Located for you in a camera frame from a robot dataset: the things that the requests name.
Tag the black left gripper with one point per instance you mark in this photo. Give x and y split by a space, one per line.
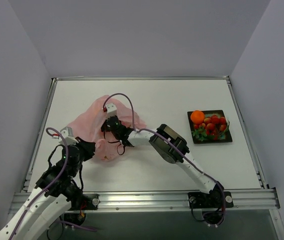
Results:
88 146

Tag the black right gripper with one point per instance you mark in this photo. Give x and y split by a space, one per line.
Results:
109 124

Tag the pink plastic bag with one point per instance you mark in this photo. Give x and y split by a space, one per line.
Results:
88 125

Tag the orange fake fruit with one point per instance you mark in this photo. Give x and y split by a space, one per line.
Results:
197 117

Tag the small cherry sprig with leaves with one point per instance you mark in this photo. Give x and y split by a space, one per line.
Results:
199 133

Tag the red fake berry cluster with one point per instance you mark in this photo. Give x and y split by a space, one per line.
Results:
218 129

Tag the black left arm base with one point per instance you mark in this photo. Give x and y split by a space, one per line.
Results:
88 201

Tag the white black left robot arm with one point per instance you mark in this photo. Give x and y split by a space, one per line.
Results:
55 193

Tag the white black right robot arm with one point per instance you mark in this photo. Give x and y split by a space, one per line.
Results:
171 147

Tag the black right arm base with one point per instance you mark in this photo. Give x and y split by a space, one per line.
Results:
199 200

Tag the black square plate teal centre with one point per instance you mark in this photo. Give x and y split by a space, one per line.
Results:
207 113

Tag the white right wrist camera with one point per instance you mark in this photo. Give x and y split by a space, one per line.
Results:
110 110

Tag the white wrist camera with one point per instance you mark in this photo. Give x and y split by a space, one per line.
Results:
67 134
110 110

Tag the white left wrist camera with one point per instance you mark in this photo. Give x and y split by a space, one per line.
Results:
67 134

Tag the aluminium front rail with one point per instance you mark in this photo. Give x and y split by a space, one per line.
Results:
178 201

